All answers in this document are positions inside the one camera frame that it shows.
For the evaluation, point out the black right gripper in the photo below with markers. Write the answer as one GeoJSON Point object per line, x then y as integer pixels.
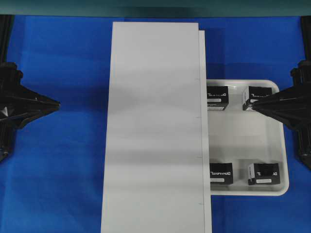
{"type": "Point", "coordinates": [300, 75]}

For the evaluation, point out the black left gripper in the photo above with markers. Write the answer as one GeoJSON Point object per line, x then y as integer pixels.
{"type": "Point", "coordinates": [10, 78]}

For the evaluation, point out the black box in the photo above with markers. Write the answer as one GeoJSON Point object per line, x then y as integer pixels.
{"type": "Point", "coordinates": [259, 173]}
{"type": "Point", "coordinates": [217, 98]}
{"type": "Point", "coordinates": [221, 173]}
{"type": "Point", "coordinates": [252, 94]}

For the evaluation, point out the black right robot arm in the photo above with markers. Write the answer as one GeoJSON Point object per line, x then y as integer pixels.
{"type": "Point", "coordinates": [292, 106]}

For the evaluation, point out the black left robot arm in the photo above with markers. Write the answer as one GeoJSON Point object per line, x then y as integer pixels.
{"type": "Point", "coordinates": [18, 104]}

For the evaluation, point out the white plastic tray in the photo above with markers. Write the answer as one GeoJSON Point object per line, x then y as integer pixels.
{"type": "Point", "coordinates": [245, 137]}

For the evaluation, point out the white rectangular base block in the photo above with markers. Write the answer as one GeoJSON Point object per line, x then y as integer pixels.
{"type": "Point", "coordinates": [156, 155]}

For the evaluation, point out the thin white sheet under base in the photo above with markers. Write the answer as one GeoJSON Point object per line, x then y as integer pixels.
{"type": "Point", "coordinates": [205, 72]}

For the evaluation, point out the blue table cloth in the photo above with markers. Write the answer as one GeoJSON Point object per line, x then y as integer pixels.
{"type": "Point", "coordinates": [52, 182]}

